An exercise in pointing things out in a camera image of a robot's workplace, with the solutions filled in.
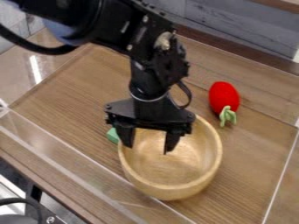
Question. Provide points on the black table leg bracket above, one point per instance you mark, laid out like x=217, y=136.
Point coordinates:
x=37, y=210

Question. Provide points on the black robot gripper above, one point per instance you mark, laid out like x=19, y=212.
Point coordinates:
x=161, y=115

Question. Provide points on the red plush strawberry toy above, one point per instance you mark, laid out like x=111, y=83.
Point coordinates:
x=225, y=101

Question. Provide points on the clear acrylic tray wall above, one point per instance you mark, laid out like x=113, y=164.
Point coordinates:
x=83, y=185

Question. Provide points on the green rectangular block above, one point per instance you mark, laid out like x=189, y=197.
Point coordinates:
x=113, y=136

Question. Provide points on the brown wooden bowl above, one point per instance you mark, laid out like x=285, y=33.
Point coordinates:
x=178, y=174

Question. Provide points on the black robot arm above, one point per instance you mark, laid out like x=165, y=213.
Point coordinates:
x=137, y=30

